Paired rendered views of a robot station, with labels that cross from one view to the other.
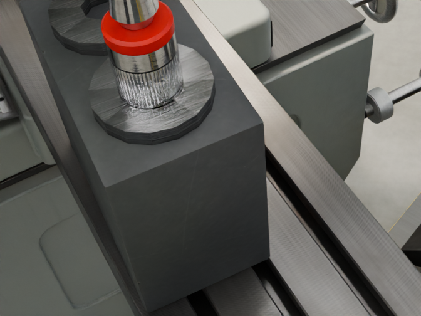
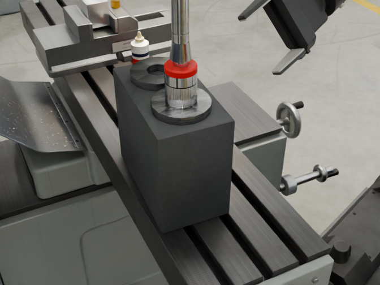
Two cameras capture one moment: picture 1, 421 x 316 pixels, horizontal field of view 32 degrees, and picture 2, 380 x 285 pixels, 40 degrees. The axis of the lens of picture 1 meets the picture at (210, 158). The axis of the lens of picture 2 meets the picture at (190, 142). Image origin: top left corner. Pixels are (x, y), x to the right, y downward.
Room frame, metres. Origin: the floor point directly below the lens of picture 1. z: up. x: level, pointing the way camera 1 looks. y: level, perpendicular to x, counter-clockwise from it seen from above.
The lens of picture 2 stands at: (-0.28, 0.07, 1.58)
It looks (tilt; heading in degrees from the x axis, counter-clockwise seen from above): 37 degrees down; 355
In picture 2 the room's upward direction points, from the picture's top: straight up
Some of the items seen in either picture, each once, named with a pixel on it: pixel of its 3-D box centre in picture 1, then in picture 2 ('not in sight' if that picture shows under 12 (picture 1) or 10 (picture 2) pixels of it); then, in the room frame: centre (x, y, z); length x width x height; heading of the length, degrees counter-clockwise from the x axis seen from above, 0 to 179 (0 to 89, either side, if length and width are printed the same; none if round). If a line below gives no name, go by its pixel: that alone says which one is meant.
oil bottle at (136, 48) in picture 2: not in sight; (140, 54); (0.80, 0.10, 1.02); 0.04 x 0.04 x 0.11
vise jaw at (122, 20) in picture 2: not in sight; (117, 14); (0.94, 0.15, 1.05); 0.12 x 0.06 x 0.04; 22
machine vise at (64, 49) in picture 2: not in sight; (108, 30); (0.93, 0.18, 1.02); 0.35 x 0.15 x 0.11; 112
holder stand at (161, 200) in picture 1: (147, 128); (170, 137); (0.42, 0.05, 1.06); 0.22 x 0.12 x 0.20; 18
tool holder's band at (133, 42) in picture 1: (137, 24); (180, 67); (0.37, 0.03, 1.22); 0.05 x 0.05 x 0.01
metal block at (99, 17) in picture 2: not in sight; (94, 11); (0.92, 0.21, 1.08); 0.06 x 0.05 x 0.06; 22
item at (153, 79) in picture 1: (145, 58); (181, 85); (0.37, 0.03, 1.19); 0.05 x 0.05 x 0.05
